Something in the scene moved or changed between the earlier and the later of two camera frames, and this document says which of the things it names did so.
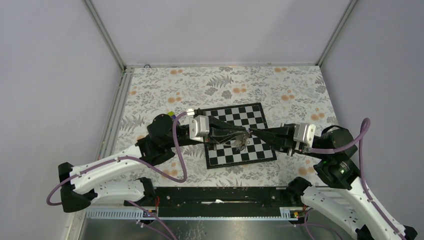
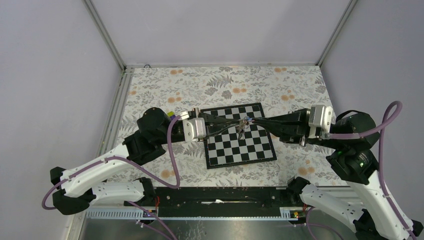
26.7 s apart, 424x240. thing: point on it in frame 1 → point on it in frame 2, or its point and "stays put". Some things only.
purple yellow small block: x=172 y=114 stays put
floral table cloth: x=292 y=94 stays put
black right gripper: x=281 y=138 → x=293 y=125
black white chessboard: x=248 y=116 stays put
